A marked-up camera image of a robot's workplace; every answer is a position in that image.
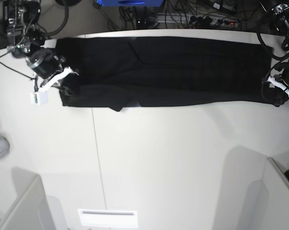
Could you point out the white power strip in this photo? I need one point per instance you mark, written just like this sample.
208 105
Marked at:
210 21

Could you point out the white side partition left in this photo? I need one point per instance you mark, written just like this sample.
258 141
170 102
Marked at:
30 210

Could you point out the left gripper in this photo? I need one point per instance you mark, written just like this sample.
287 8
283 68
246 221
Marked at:
275 89

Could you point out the black T-shirt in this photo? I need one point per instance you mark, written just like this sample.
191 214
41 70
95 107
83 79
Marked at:
124 72

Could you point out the white side partition right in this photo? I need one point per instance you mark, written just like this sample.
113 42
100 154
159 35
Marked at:
276 216

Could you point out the blue box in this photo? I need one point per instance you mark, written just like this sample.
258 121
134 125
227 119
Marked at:
136 3

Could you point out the white table slot plate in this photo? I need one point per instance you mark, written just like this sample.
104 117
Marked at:
109 218

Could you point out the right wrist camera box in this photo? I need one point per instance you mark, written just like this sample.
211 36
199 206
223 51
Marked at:
38 98

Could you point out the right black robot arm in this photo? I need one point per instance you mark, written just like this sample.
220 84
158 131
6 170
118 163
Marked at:
26 40

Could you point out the white side partition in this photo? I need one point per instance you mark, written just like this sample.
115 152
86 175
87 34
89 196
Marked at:
30 210
276 216

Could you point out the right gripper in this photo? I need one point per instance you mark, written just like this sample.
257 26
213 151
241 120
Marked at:
50 71

